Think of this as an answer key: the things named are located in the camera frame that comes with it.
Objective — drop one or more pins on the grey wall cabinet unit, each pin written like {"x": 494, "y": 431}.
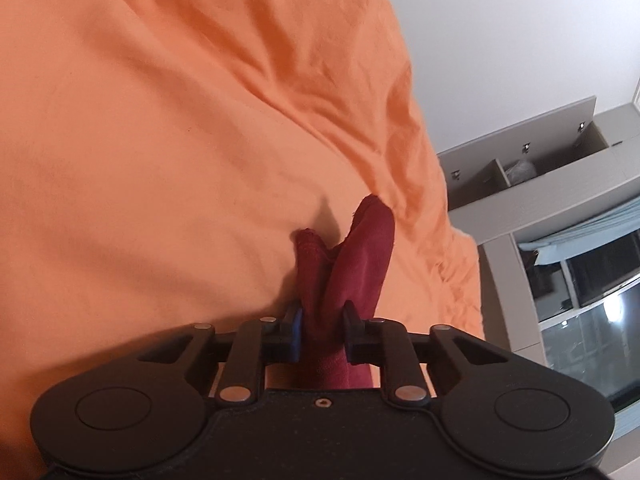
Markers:
{"x": 505, "y": 200}

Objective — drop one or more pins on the orange bed sheet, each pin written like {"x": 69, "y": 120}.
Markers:
{"x": 190, "y": 140}

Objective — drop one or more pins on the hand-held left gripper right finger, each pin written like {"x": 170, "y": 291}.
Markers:
{"x": 348, "y": 332}

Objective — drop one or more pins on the dark red knit garment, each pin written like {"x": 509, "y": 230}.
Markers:
{"x": 352, "y": 272}

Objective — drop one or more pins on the light blue curtain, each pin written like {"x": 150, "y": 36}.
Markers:
{"x": 580, "y": 232}

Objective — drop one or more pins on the glass window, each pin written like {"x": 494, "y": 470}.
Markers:
{"x": 585, "y": 325}

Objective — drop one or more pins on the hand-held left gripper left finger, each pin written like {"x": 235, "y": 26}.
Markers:
{"x": 296, "y": 330}

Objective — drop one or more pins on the clear plastic bag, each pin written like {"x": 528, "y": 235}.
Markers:
{"x": 520, "y": 171}

